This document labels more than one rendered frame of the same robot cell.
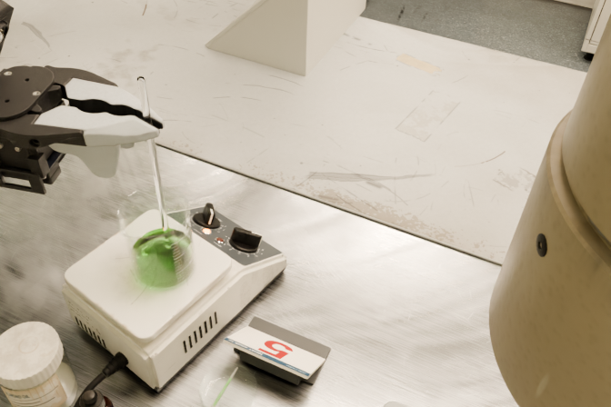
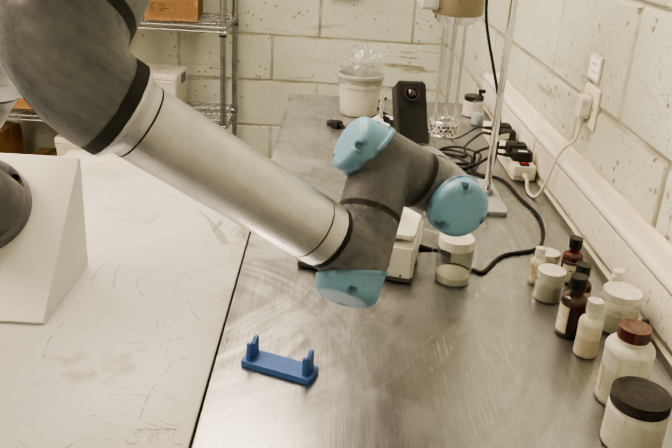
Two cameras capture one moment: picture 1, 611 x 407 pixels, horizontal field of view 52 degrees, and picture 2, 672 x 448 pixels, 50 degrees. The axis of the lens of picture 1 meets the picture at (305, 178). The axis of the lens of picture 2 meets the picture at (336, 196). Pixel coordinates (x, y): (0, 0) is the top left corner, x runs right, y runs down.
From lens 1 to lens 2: 1.47 m
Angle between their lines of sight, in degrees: 92
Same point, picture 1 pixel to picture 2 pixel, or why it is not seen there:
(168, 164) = (251, 295)
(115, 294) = (408, 220)
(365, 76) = not seen: hidden behind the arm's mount
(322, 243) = not seen: hidden behind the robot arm
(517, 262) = not seen: outside the picture
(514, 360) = (477, 9)
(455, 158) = (175, 205)
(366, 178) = (215, 226)
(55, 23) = not seen: outside the picture
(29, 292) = (407, 307)
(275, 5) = (71, 215)
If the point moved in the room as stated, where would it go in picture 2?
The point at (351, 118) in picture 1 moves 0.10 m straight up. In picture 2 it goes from (146, 238) to (144, 187)
